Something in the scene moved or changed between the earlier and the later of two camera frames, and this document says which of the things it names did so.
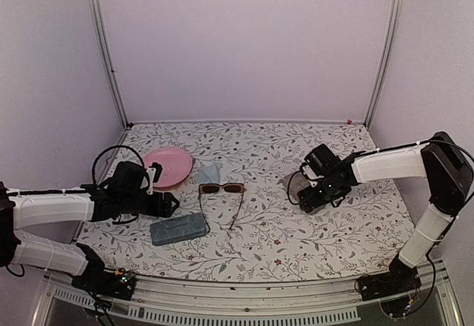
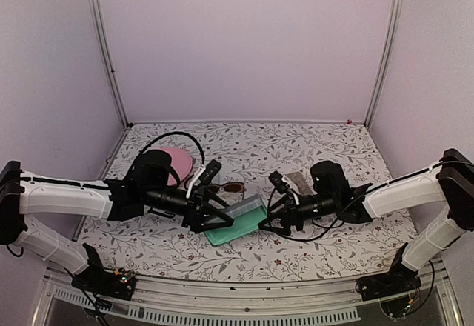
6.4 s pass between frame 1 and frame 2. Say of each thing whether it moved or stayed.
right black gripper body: moved
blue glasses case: moved
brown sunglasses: stayed
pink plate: stayed
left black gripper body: moved
